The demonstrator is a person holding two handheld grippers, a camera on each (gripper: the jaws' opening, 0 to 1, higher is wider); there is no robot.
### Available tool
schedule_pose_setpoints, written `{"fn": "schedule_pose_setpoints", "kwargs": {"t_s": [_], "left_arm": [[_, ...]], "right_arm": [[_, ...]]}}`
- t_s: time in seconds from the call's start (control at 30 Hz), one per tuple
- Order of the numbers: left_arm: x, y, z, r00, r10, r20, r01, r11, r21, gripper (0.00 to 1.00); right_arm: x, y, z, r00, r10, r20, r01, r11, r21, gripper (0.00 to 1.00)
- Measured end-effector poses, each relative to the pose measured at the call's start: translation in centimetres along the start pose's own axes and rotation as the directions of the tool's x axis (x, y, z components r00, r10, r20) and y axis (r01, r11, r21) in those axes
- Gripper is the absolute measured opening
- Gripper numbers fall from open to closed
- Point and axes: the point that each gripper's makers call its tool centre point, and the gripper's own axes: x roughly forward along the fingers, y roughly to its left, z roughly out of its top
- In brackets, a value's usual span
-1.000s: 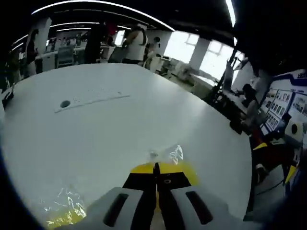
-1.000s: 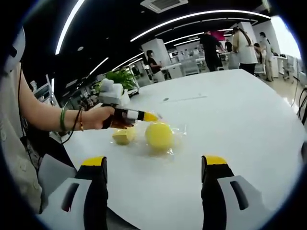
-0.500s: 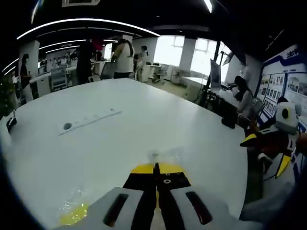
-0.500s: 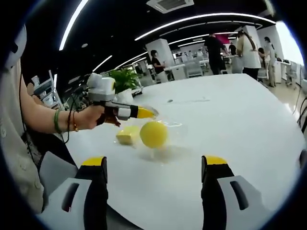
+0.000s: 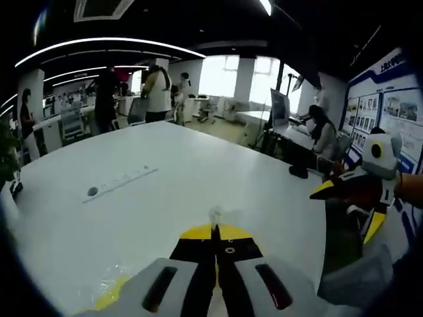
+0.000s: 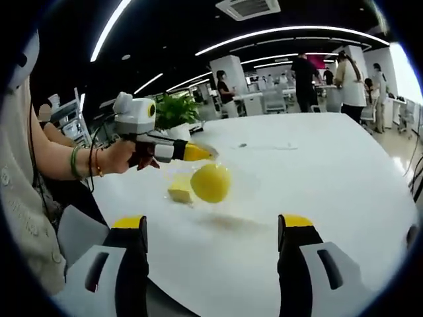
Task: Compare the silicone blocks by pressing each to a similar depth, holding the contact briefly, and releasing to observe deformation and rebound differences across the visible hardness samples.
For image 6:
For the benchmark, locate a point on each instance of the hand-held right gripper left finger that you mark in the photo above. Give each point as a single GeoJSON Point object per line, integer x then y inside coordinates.
{"type": "Point", "coordinates": [132, 264]}

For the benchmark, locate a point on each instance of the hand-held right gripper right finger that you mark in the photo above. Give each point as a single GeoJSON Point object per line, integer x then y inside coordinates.
{"type": "Point", "coordinates": [294, 264]}

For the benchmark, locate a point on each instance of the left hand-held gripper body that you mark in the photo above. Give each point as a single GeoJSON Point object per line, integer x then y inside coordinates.
{"type": "Point", "coordinates": [133, 115]}

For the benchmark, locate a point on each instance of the square yellow silicone block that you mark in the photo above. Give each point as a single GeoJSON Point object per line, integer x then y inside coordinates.
{"type": "Point", "coordinates": [180, 195]}

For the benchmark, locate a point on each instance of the person's left hand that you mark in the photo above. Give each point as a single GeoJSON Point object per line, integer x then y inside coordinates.
{"type": "Point", "coordinates": [115, 158]}

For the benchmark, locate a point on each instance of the small black desk item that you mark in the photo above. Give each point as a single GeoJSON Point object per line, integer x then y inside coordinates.
{"type": "Point", "coordinates": [199, 127]}

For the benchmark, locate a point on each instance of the short ceiling light strip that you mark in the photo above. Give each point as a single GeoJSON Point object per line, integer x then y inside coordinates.
{"type": "Point", "coordinates": [148, 83]}

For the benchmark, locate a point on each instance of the green plant in white pot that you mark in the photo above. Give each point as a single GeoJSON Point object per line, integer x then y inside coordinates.
{"type": "Point", "coordinates": [175, 110]}

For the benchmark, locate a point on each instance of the white storage shelf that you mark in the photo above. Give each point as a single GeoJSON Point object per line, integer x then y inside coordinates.
{"type": "Point", "coordinates": [71, 114]}

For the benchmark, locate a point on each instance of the long curved ceiling light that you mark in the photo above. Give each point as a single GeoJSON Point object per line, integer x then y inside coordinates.
{"type": "Point", "coordinates": [110, 29]}

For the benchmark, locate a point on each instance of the white square column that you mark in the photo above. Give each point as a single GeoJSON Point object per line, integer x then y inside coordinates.
{"type": "Point", "coordinates": [228, 66]}

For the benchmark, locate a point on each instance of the white mesh office chair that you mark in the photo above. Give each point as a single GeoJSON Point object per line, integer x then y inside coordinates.
{"type": "Point", "coordinates": [274, 102]}

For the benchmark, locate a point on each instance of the white shoulder-worn device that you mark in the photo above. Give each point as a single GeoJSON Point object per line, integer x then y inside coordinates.
{"type": "Point", "coordinates": [24, 62]}

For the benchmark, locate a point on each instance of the operator in white cardigan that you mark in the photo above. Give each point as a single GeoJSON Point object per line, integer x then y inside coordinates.
{"type": "Point", "coordinates": [23, 204]}

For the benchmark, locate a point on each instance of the wide curved ceiling light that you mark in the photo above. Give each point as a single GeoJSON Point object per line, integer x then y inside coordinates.
{"type": "Point", "coordinates": [291, 33]}

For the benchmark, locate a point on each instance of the ceiling air conditioner vent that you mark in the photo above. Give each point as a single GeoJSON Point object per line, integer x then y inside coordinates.
{"type": "Point", "coordinates": [248, 8]}

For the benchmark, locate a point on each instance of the black chair frame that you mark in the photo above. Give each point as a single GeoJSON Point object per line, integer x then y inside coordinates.
{"type": "Point", "coordinates": [417, 178]}

